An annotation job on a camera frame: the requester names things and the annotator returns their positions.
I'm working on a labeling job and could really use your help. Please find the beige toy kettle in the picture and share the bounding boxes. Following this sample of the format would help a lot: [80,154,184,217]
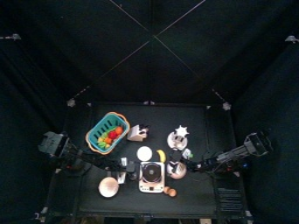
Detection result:
[166,162,188,180]

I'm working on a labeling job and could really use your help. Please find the small white green toy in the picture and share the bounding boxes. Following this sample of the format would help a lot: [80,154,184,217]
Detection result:
[182,148,195,160]

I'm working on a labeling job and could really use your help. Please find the yellow toy banana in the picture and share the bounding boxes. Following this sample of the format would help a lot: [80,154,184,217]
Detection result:
[155,149,167,164]

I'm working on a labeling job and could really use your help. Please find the white toy stove black burner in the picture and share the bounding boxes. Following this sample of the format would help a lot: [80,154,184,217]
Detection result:
[138,161,166,194]

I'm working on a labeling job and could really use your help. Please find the wooden bowl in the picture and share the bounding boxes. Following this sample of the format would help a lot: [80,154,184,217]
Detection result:
[98,177,120,199]

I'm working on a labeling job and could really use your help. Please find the white star-shaped toy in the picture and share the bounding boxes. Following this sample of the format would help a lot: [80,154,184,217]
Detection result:
[174,124,191,137]

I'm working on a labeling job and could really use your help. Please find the white egg-shaped object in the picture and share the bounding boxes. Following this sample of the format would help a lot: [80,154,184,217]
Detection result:
[135,145,155,162]

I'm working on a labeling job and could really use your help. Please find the teal basket with orange rim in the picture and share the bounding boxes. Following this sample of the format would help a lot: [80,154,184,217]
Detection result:
[86,111,131,155]

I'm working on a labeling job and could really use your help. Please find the white text label sticker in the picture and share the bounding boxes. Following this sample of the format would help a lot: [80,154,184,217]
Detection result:
[216,186,243,214]

